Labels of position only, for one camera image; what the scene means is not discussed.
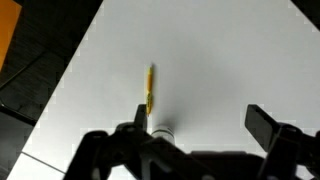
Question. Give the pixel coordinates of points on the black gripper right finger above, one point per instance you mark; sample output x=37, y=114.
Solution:
x=263, y=128

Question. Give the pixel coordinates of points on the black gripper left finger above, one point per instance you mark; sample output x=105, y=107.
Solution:
x=140, y=116

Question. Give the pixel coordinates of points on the yellow pen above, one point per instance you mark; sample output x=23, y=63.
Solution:
x=150, y=90

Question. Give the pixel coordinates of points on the orange cardboard box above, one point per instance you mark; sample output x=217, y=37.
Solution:
x=7, y=26

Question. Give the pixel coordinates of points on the white paper cup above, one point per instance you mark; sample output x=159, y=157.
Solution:
x=164, y=130

